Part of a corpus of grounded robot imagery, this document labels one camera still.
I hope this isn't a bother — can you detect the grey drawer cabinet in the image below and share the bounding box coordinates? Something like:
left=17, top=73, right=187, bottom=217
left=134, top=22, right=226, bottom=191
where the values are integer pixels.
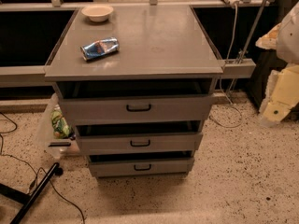
left=45, top=5, right=222, bottom=164

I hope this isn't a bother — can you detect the white hanging cable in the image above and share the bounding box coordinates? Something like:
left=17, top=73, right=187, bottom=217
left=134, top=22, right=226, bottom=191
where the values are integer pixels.
left=208, top=3, right=244, bottom=130

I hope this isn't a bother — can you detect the dark grey side cabinet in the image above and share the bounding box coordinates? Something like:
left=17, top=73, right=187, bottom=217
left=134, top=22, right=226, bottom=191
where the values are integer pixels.
left=247, top=0, right=299, bottom=117

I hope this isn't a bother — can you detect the white bowl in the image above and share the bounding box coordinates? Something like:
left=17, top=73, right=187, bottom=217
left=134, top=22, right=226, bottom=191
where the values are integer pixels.
left=81, top=5, right=114, bottom=22

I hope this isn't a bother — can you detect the metal diagonal rod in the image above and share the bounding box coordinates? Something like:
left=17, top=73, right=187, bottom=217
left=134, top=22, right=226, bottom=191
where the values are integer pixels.
left=226, top=0, right=267, bottom=94

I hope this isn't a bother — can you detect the grey top drawer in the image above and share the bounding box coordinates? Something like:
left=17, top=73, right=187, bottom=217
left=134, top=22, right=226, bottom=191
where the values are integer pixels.
left=59, top=95, right=213, bottom=125

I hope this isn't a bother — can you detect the green snack bag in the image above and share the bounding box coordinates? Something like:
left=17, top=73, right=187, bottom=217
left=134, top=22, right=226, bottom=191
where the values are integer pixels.
left=50, top=105, right=71, bottom=139

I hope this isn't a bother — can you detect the grey bottom drawer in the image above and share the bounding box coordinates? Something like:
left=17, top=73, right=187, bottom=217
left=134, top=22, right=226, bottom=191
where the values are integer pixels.
left=89, top=158, right=194, bottom=177

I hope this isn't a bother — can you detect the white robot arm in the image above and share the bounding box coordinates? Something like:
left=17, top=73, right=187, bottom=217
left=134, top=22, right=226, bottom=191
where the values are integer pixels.
left=255, top=2, right=299, bottom=127

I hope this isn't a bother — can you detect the black floor cable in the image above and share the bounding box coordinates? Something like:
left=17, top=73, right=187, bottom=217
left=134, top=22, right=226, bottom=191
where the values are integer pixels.
left=0, top=111, right=86, bottom=224

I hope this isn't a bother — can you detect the black stand leg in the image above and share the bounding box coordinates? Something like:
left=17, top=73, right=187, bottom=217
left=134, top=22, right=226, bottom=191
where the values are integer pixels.
left=0, top=162, right=63, bottom=224

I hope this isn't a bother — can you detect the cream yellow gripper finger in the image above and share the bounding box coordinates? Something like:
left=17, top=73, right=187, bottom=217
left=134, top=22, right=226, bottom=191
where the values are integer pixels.
left=259, top=63, right=299, bottom=126

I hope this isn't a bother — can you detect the grey drawer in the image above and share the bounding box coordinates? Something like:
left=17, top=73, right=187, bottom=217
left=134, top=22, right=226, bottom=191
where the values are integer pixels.
left=89, top=158, right=194, bottom=177
left=59, top=95, right=213, bottom=125
left=77, top=133, right=203, bottom=155

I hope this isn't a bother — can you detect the clear plastic bin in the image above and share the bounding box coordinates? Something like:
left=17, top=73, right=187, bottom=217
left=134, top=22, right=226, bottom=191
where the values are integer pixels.
left=36, top=94, right=79, bottom=159

